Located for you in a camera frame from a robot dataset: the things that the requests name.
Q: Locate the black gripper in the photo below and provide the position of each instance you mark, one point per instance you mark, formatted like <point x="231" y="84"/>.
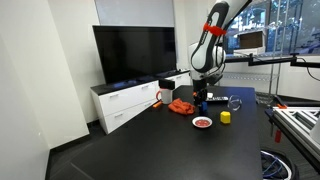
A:
<point x="200" y="88"/>

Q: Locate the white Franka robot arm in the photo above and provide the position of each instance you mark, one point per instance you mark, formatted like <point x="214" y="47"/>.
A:
<point x="205" y="56"/>

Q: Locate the yellow pentagon block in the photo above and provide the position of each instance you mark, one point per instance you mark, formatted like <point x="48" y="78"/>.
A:
<point x="225" y="117"/>

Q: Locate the small white red dish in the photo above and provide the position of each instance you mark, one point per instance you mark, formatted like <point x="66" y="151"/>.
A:
<point x="202" y="122"/>

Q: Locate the orange cloth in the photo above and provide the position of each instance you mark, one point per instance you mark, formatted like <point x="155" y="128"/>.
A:
<point x="181" y="106"/>

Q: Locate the white remote control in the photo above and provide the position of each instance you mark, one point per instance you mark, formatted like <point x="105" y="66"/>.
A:
<point x="220" y="99"/>

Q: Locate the clear glass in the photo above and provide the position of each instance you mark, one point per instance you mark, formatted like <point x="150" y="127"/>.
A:
<point x="235" y="102"/>

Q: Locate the white mug red inside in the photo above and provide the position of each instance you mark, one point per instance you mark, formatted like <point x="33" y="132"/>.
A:
<point x="166" y="96"/>

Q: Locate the small orange stick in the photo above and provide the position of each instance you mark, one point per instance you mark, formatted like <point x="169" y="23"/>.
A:
<point x="157" y="104"/>

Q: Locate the white drawer cabinet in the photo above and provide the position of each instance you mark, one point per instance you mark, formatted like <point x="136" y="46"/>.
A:
<point x="126" y="100"/>

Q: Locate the orange clamp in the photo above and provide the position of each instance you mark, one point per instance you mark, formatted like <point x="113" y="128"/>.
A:
<point x="281" y="106"/>

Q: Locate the cardboard box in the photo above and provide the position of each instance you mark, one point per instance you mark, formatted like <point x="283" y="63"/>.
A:
<point x="251" y="40"/>

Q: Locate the black flat television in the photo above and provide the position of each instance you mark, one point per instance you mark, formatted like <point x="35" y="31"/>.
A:
<point x="133" y="53"/>

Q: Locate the black round bin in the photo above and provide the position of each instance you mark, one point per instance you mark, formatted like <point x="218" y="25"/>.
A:
<point x="295" y="168"/>

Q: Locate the aluminium frame rail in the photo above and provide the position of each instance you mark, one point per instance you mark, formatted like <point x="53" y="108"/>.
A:
<point x="293" y="126"/>

